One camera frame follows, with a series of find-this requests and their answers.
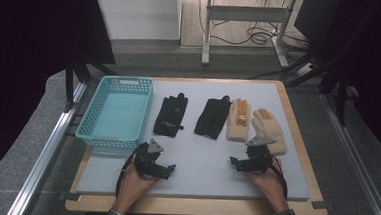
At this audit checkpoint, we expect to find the black metal stand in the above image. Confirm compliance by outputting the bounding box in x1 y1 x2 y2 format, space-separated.
277 0 381 130

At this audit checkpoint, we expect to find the beige glove with orange fingers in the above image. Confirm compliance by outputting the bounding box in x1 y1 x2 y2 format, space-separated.
249 107 291 156
225 97 253 143

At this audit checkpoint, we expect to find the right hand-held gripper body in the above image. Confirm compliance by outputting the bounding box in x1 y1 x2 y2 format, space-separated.
243 134 277 176

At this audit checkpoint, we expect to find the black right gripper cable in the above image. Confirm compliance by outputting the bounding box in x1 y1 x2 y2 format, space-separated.
266 154 292 200

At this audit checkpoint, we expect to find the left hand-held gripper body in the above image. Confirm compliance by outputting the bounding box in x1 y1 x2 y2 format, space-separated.
132 137 165 180

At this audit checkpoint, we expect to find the aluminium rail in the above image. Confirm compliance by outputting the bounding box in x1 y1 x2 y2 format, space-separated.
314 93 381 215
6 77 88 215

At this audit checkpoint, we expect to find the turquoise plastic basket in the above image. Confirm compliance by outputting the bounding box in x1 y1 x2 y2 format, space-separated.
74 73 155 152

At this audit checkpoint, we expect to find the black glove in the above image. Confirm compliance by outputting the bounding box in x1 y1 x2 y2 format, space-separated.
193 93 233 141
152 90 189 138

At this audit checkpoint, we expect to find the white metal stand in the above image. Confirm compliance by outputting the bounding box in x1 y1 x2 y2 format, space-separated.
200 0 294 71

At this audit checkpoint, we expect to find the person's right hand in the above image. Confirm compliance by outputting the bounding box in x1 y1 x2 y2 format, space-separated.
242 155 293 213

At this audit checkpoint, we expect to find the black tape strip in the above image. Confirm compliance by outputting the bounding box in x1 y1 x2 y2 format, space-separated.
62 191 84 203
310 199 329 211

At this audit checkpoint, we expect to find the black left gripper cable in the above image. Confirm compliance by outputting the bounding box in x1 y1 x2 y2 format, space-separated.
115 142 145 200

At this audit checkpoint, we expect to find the person's left hand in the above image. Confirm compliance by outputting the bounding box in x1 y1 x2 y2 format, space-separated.
115 164 160 209

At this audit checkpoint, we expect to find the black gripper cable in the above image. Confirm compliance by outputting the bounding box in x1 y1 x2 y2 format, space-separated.
115 142 145 200
266 154 292 200

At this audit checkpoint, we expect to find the bundle of black floor cables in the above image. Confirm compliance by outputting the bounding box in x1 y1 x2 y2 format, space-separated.
195 0 314 52

